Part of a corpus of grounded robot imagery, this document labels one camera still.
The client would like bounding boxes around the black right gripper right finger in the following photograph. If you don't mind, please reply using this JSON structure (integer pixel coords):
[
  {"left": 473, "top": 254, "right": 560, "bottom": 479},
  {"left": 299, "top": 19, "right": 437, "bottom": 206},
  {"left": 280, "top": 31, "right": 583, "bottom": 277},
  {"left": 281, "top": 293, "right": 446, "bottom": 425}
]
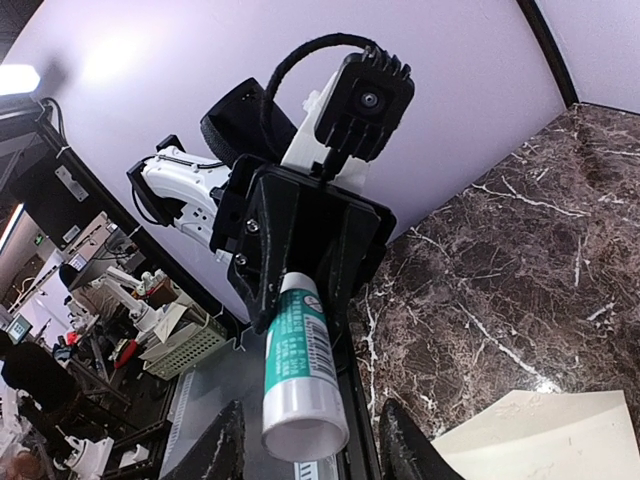
[{"left": 379, "top": 398, "right": 463, "bottom": 480}]

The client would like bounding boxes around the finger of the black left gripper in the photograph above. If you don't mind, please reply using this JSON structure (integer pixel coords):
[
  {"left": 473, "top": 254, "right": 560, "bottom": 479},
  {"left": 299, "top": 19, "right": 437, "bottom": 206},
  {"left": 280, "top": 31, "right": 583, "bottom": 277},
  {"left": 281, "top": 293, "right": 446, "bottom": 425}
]
[
  {"left": 228, "top": 172, "right": 300, "bottom": 334},
  {"left": 316, "top": 202, "right": 380, "bottom": 342}
]

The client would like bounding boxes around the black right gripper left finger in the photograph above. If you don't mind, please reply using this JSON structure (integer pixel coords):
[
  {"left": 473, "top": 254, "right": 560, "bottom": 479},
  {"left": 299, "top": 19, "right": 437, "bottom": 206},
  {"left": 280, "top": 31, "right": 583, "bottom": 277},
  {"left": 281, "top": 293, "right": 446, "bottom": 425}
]
[{"left": 172, "top": 400, "right": 245, "bottom": 480}]

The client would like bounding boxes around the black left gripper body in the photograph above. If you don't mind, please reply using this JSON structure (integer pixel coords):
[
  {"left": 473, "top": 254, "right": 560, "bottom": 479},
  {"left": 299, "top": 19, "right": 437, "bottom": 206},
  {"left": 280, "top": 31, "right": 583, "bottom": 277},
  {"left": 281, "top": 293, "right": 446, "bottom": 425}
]
[{"left": 210, "top": 155, "right": 396, "bottom": 298}]

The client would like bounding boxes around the green white glue stick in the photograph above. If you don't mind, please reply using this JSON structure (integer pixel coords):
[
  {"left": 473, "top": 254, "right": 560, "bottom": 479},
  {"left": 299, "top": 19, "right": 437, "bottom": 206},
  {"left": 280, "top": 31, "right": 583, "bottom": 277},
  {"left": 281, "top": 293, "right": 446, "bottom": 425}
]
[{"left": 262, "top": 272, "right": 350, "bottom": 463}]

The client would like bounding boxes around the cream paper envelope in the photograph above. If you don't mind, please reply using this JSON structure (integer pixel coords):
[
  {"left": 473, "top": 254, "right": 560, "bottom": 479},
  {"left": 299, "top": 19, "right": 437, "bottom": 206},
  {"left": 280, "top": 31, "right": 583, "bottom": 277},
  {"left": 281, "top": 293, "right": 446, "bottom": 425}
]
[{"left": 433, "top": 390, "right": 639, "bottom": 480}]

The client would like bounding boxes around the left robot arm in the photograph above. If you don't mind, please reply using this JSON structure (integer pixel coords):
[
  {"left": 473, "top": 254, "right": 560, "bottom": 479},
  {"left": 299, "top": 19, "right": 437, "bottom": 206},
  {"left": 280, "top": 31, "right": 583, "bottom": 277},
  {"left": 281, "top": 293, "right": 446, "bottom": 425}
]
[{"left": 127, "top": 76, "right": 396, "bottom": 333}]

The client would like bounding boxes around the white slotted cable duct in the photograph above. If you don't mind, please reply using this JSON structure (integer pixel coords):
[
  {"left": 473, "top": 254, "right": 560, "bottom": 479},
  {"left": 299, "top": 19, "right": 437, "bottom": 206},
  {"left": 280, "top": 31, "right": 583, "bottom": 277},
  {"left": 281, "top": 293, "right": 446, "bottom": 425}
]
[{"left": 167, "top": 371, "right": 195, "bottom": 455}]

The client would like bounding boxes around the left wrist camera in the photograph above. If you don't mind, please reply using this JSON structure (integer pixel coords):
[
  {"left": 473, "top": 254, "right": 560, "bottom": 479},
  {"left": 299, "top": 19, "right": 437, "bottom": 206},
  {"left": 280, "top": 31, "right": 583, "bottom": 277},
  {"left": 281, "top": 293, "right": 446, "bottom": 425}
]
[{"left": 314, "top": 47, "right": 415, "bottom": 162}]

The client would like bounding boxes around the left black frame post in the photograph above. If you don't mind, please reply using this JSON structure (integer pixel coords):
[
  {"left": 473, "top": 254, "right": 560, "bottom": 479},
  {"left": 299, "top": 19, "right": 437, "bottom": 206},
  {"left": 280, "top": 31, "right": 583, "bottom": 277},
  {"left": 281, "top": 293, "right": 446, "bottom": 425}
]
[{"left": 516, "top": 0, "right": 579, "bottom": 108}]

